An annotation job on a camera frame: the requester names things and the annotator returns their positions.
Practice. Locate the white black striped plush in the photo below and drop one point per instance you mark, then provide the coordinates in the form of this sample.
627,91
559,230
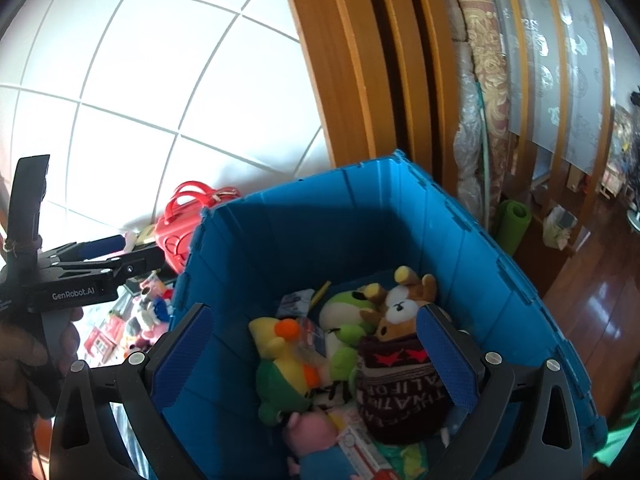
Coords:
335,392

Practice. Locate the green yoga mat roll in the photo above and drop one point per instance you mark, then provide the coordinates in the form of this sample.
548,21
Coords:
512,225

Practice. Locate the plush bear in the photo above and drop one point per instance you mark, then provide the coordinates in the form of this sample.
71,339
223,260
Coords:
400,385

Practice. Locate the red bear-embossed suitcase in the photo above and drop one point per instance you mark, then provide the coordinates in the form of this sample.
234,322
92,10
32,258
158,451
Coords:
172,240

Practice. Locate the gold flat box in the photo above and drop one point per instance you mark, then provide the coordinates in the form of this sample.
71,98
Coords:
146,232

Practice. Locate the yellow pencil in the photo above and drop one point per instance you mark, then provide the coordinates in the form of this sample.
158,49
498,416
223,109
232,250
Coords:
321,292

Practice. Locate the clear plastic package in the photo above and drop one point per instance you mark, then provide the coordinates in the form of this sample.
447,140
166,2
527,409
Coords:
310,340

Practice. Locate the rolled patterned carpet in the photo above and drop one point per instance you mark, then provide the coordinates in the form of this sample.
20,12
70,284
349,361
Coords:
492,85

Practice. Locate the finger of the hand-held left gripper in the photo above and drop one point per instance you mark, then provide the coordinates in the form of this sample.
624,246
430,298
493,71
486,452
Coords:
140,262
102,245

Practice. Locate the wooden door frame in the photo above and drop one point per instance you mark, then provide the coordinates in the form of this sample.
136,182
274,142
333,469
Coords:
350,60

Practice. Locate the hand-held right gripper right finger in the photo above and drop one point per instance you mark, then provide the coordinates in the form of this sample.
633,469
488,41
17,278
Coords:
450,360

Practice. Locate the pink pig plush teal body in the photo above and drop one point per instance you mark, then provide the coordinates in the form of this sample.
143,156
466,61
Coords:
310,430

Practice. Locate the yellow plush toy green shirt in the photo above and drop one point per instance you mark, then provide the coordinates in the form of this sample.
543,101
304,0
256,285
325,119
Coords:
280,375

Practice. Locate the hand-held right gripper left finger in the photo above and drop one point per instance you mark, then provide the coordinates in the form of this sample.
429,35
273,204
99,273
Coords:
182,355

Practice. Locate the blue plastic storage crate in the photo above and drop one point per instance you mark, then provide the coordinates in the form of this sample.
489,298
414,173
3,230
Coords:
280,240

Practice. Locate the white box red print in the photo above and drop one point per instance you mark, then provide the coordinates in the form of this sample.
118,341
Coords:
365,452

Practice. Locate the person's left hand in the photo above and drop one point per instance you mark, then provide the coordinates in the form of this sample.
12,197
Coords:
25,360

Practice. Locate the green pole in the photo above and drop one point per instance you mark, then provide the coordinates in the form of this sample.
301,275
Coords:
484,160

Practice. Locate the plastic wrapped roll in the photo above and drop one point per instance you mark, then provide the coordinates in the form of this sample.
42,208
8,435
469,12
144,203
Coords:
467,135

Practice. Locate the frosted glass sliding door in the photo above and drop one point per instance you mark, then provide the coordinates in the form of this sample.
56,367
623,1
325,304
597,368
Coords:
545,60

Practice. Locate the green cloth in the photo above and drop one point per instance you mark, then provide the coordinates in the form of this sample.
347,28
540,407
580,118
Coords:
622,430

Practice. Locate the pink tissue pack white label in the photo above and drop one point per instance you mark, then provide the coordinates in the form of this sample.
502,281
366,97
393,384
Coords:
100,347

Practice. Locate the brown yellow plush toy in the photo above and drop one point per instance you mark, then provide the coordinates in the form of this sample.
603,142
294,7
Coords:
407,276

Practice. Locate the green frog plush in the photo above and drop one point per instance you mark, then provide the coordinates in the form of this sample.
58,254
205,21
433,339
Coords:
345,332

